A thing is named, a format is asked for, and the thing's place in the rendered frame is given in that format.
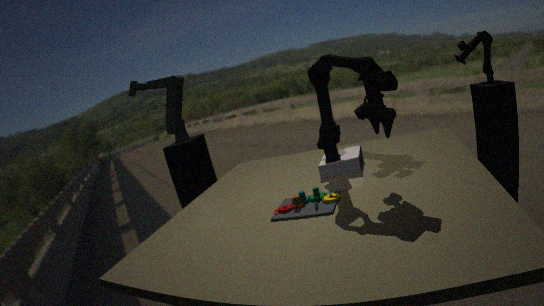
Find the red gear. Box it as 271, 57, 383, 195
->
278, 205, 293, 213

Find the yellow gear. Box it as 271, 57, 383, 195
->
322, 193, 341, 204

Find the green gear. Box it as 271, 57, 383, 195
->
309, 187, 326, 202

